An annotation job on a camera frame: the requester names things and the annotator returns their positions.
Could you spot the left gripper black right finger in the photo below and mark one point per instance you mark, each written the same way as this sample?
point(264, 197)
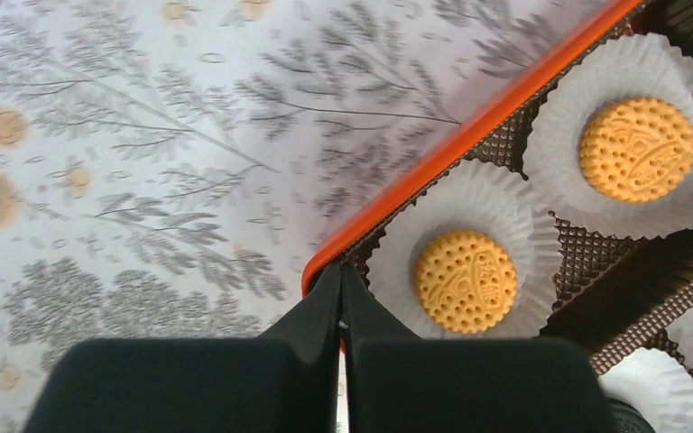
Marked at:
point(399, 382)

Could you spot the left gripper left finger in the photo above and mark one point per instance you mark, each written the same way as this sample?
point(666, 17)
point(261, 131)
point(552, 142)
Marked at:
point(284, 380)

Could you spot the orange compartment cookie box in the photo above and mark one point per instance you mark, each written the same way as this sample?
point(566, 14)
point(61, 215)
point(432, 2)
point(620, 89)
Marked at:
point(615, 294)

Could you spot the round yellow biscuit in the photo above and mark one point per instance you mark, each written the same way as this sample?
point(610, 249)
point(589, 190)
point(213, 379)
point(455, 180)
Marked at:
point(465, 281)
point(637, 150)

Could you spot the floral table mat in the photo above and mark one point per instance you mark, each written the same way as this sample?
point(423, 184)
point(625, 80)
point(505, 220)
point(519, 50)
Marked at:
point(167, 168)

